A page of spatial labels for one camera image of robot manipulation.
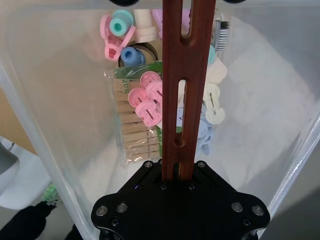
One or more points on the black round knob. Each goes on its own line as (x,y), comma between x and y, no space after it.
(235,1)
(123,2)

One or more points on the cream round plastic clip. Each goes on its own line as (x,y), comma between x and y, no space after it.
(212,115)

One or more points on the blue plastic spool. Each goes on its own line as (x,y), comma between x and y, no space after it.
(130,56)

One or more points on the reddish brown slotted wooden slat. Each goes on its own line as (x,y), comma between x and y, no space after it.
(172,75)

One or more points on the teal plastic piece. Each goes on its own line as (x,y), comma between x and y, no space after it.
(212,55)

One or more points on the brush with white bristles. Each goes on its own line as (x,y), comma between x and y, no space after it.
(222,37)

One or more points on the pink round plastic clip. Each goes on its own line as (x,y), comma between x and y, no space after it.
(147,112)
(136,96)
(155,91)
(147,78)

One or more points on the teal plastic spool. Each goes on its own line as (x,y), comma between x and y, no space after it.
(120,26)

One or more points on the light blue round plastic clip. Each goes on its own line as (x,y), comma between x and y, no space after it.
(206,130)
(180,117)
(205,149)

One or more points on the cream plastic cylinder piece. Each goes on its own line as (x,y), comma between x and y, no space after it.
(143,25)

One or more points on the brown tape roll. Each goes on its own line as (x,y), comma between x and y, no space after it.
(151,51)

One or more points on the clear plastic storage bin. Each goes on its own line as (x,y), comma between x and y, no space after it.
(62,87)

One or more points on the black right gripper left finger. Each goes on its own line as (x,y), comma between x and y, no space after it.
(136,185)

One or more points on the lilac plastic clip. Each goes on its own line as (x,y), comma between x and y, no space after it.
(157,17)

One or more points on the large pink plastic clip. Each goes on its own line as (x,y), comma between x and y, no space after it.
(112,48)

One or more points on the beige rounded pad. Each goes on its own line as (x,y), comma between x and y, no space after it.
(217,72)

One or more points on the green plastic item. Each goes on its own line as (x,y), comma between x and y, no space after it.
(51,193)

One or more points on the bag of wooden clothespins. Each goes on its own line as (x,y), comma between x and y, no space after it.
(130,130)

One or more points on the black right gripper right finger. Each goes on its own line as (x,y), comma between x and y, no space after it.
(220,190)

